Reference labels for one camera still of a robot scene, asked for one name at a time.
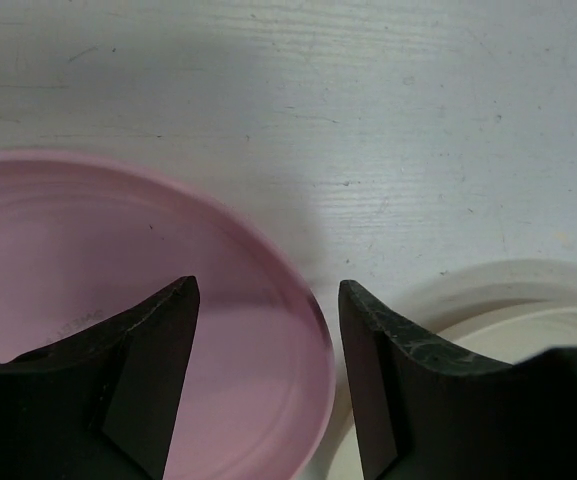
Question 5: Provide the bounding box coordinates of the cream round plate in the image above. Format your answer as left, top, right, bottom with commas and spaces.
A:
300, 258, 577, 480

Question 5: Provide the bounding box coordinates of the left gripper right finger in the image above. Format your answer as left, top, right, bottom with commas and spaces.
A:
338, 280, 577, 479

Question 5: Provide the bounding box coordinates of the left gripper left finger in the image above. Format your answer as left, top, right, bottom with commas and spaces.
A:
0, 276, 200, 479

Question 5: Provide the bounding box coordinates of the pink round plate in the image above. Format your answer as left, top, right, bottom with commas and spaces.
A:
0, 150, 334, 479

